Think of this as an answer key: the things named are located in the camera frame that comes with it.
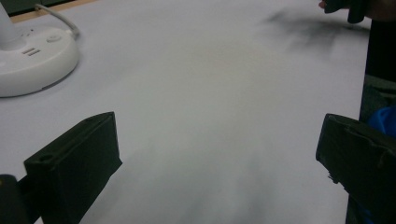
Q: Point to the dark chair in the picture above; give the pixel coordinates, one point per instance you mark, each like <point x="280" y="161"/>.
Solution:
<point x="378" y="77"/>

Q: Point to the blue object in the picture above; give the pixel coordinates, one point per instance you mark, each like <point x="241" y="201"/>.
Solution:
<point x="384" y="119"/>

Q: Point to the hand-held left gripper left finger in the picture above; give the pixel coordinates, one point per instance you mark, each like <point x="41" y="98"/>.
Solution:
<point x="74" y="161"/>

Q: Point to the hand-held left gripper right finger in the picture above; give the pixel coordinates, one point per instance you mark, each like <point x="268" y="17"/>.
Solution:
<point x="361" y="155"/>

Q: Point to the white desk lamp base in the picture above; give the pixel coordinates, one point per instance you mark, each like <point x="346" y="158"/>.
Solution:
<point x="34" y="59"/>

